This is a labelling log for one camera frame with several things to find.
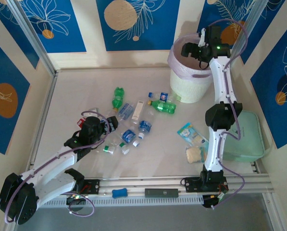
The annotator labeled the aluminium frame post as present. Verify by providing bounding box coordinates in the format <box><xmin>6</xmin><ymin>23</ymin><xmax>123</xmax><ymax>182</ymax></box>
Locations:
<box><xmin>6</xmin><ymin>0</ymin><xmax>59</xmax><ymax>77</ymax></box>
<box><xmin>223</xmin><ymin>0</ymin><xmax>272</xmax><ymax>72</ymax></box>

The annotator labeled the mint green tray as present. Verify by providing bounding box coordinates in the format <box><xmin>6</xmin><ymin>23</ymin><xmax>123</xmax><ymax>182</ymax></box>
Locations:
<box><xmin>221</xmin><ymin>110</ymin><xmax>271</xmax><ymax>163</ymax></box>

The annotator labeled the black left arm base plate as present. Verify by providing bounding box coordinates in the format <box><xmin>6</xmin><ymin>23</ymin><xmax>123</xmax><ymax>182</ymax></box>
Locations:
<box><xmin>71</xmin><ymin>179</ymin><xmax>100</xmax><ymax>195</ymax></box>

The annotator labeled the Pepsi label plastic bottle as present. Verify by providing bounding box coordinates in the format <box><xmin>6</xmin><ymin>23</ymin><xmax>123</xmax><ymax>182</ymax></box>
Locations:
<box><xmin>147</xmin><ymin>91</ymin><xmax>182</xmax><ymax>102</ymax></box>

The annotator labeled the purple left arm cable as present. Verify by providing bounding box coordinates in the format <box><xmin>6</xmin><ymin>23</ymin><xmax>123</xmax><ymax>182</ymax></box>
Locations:
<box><xmin>4</xmin><ymin>110</ymin><xmax>109</xmax><ymax>224</ymax></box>

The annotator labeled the cream waste bin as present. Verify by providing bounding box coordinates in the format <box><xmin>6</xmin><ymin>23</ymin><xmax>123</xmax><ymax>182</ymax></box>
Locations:
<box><xmin>169</xmin><ymin>68</ymin><xmax>212</xmax><ymax>104</ymax></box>

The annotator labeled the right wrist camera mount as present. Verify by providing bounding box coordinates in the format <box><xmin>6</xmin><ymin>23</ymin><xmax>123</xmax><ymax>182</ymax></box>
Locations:
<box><xmin>197</xmin><ymin>27</ymin><xmax>208</xmax><ymax>48</ymax></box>

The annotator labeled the white carton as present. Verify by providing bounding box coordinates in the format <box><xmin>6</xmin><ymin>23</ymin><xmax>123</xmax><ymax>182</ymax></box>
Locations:
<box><xmin>132</xmin><ymin>100</ymin><xmax>145</xmax><ymax>121</ymax></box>

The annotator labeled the clear bottle with green label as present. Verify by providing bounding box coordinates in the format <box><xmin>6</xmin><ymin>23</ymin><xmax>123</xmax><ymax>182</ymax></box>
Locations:
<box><xmin>95</xmin><ymin>141</ymin><xmax>117</xmax><ymax>156</ymax></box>
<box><xmin>117</xmin><ymin>141</ymin><xmax>131</xmax><ymax>156</ymax></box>

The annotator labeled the grey slotted cable duct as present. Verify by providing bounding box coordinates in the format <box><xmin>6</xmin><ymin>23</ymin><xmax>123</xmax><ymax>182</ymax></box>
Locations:
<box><xmin>37</xmin><ymin>197</ymin><xmax>204</xmax><ymax>209</ymax></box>

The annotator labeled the aluminium frame rail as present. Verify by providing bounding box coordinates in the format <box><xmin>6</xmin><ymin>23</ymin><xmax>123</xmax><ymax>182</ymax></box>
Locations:
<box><xmin>10</xmin><ymin>173</ymin><xmax>276</xmax><ymax>199</ymax></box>

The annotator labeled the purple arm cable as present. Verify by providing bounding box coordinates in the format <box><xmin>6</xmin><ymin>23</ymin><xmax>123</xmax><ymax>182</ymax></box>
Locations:
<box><xmin>4</xmin><ymin>110</ymin><xmax>109</xmax><ymax>224</ymax></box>
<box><xmin>203</xmin><ymin>18</ymin><xmax>249</xmax><ymax>209</ymax></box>

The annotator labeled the small circuit board with LEDs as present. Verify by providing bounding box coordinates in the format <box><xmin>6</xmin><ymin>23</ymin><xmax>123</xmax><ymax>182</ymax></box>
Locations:
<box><xmin>202</xmin><ymin>193</ymin><xmax>225</xmax><ymax>209</ymax></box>
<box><xmin>66</xmin><ymin>194</ymin><xmax>88</xmax><ymax>212</ymax></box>

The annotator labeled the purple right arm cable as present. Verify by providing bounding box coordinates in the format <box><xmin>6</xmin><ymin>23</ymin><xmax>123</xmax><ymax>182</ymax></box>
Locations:
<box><xmin>203</xmin><ymin>18</ymin><xmax>249</xmax><ymax>209</ymax></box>

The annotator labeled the blue bone-shaped sponge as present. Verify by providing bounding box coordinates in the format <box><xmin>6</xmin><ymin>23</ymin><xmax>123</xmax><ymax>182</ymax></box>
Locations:
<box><xmin>111</xmin><ymin>189</ymin><xmax>128</xmax><ymax>198</ymax></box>

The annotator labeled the white bin with pink liner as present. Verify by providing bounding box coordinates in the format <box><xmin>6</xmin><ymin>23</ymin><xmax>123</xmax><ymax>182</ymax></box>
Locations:
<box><xmin>167</xmin><ymin>32</ymin><xmax>227</xmax><ymax>79</ymax></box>

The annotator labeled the clear cracker packet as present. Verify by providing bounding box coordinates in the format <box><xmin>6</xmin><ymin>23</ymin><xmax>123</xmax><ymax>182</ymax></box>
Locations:
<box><xmin>185</xmin><ymin>146</ymin><xmax>208</xmax><ymax>165</ymax></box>

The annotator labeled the clear bottle with blue label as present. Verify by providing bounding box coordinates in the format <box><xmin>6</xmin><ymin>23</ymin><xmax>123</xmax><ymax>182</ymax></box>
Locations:
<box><xmin>137</xmin><ymin>119</ymin><xmax>154</xmax><ymax>140</ymax></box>
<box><xmin>117</xmin><ymin>103</ymin><xmax>135</xmax><ymax>120</ymax></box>
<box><xmin>121</xmin><ymin>129</ymin><xmax>140</xmax><ymax>147</ymax></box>

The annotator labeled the black rectangular device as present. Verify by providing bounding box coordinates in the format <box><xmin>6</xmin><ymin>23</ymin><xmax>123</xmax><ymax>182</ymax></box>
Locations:
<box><xmin>144</xmin><ymin>188</ymin><xmax>179</xmax><ymax>198</ymax></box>

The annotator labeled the green plastic bottle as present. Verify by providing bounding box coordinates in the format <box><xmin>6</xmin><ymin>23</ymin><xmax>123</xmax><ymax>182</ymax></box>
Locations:
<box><xmin>111</xmin><ymin>86</ymin><xmax>126</xmax><ymax>113</ymax></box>
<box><xmin>147</xmin><ymin>99</ymin><xmax>177</xmax><ymax>115</ymax></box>

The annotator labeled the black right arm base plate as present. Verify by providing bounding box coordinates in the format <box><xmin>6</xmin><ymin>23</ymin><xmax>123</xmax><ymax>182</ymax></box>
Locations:
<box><xmin>183</xmin><ymin>177</ymin><xmax>229</xmax><ymax>193</ymax></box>

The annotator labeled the light blue snack packet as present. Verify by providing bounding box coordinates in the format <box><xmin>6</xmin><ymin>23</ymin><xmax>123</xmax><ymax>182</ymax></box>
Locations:
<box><xmin>177</xmin><ymin>122</ymin><xmax>210</xmax><ymax>150</ymax></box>

